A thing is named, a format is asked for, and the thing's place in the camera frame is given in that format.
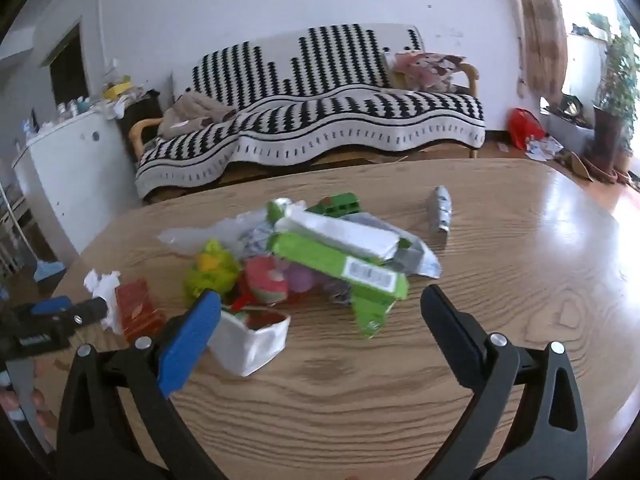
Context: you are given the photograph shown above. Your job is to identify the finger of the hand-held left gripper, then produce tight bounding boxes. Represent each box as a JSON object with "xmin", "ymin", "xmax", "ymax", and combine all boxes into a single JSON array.
[
  {"xmin": 49, "ymin": 298, "xmax": 110, "ymax": 333},
  {"xmin": 27, "ymin": 296, "xmax": 74, "ymax": 316}
]

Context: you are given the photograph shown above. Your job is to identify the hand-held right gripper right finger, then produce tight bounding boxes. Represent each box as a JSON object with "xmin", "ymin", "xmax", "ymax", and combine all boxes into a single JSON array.
[{"xmin": 420, "ymin": 284, "xmax": 590, "ymax": 480}]

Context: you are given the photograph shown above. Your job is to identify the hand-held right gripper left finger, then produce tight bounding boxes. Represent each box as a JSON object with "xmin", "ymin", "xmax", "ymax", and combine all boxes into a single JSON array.
[{"xmin": 56, "ymin": 289, "xmax": 226, "ymax": 480}]

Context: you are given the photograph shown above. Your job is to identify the white paper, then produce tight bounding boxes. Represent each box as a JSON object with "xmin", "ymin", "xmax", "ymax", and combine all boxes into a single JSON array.
[{"xmin": 84, "ymin": 269, "xmax": 124, "ymax": 334}]

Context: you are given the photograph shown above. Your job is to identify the white torn carton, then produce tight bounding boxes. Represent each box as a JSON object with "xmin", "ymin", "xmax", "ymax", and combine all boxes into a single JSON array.
[{"xmin": 207, "ymin": 309, "xmax": 292, "ymax": 378}]

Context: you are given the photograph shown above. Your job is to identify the pink toy figure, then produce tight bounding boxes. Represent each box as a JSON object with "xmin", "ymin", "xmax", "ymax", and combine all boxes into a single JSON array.
[{"xmin": 239, "ymin": 255, "xmax": 290, "ymax": 307}]

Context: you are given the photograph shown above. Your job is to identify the blue dustpan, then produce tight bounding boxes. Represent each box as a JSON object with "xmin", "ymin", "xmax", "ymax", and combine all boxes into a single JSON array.
[{"xmin": 34, "ymin": 260, "xmax": 67, "ymax": 282}]

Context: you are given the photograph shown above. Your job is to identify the red box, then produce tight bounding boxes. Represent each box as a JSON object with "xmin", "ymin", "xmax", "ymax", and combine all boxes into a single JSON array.
[{"xmin": 115, "ymin": 279, "xmax": 168, "ymax": 344}]

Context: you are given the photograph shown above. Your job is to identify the yellow green toy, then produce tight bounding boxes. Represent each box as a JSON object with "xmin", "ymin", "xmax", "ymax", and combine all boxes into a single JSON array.
[{"xmin": 184, "ymin": 239, "xmax": 242, "ymax": 306}]

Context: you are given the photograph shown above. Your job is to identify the silver foil packet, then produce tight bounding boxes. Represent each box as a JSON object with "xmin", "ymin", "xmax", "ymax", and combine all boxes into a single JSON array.
[{"xmin": 350, "ymin": 212, "xmax": 444, "ymax": 279}]

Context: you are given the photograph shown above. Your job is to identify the clear plastic bag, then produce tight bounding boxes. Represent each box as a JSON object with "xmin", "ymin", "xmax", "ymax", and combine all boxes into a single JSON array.
[{"xmin": 157, "ymin": 210, "xmax": 273, "ymax": 257}]

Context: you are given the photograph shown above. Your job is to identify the rolled silver foil wrapper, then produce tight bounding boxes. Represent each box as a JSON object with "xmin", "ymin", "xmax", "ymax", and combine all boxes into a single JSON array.
[{"xmin": 430, "ymin": 185, "xmax": 454, "ymax": 235}]

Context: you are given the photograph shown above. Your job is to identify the white cabinet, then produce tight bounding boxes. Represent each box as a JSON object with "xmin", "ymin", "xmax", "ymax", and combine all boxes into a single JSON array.
[{"xmin": 12, "ymin": 109, "xmax": 146, "ymax": 257}]

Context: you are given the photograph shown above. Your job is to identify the green carton box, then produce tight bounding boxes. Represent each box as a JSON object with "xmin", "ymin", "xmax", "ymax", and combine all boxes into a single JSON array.
[{"xmin": 267, "ymin": 232, "xmax": 410, "ymax": 341}]

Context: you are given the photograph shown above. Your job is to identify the long white and green box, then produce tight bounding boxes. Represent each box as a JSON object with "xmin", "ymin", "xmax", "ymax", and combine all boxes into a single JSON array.
[{"xmin": 272, "ymin": 207, "xmax": 413, "ymax": 264}]

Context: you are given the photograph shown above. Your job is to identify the green toy car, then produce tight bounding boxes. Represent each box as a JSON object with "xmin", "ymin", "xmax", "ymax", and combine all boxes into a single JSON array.
[{"xmin": 306, "ymin": 192, "xmax": 362, "ymax": 219}]

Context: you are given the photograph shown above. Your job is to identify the rattan sofa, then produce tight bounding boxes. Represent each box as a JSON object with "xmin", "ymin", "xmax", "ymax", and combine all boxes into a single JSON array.
[{"xmin": 129, "ymin": 24, "xmax": 487, "ymax": 202}]

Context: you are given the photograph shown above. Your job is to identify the row of small bottles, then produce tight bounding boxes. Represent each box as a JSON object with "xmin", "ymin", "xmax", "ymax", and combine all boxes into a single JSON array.
[{"xmin": 55, "ymin": 99, "xmax": 94, "ymax": 117}]

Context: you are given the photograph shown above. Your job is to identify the scattered paper scraps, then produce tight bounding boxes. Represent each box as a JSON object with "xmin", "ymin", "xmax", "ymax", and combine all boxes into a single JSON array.
[{"xmin": 525, "ymin": 136, "xmax": 564, "ymax": 162}]

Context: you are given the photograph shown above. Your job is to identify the dark side table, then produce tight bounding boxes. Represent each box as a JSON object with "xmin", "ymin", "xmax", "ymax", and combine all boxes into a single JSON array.
[{"xmin": 117, "ymin": 91, "xmax": 164, "ymax": 162}]

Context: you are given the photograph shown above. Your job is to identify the red bag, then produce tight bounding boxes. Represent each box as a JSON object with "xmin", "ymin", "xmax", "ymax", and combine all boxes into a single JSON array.
[{"xmin": 507, "ymin": 108, "xmax": 546, "ymax": 151}]

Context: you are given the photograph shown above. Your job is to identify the yellow box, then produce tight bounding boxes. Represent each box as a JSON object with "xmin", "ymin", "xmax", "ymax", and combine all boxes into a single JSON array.
[{"xmin": 102, "ymin": 81, "xmax": 134, "ymax": 102}]

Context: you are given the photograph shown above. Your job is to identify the brown cloth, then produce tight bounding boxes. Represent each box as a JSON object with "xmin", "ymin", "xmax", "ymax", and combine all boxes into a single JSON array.
[{"xmin": 159, "ymin": 91, "xmax": 236, "ymax": 139}]

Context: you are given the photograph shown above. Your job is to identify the black and white striped blanket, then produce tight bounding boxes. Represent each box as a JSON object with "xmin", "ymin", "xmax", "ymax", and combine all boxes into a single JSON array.
[{"xmin": 135, "ymin": 24, "xmax": 487, "ymax": 200}]

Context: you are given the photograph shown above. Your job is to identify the pink printed pillow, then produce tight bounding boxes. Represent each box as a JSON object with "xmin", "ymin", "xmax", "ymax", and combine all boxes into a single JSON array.
[{"xmin": 392, "ymin": 51, "xmax": 468, "ymax": 94}]

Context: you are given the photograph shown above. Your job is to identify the potted plant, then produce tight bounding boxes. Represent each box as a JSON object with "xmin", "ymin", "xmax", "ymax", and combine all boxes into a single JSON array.
[{"xmin": 586, "ymin": 12, "xmax": 640, "ymax": 172}]

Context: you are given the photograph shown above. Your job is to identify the brown patterned curtain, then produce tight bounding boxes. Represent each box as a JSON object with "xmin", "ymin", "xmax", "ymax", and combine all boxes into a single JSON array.
[{"xmin": 512, "ymin": 0, "xmax": 569, "ymax": 97}]

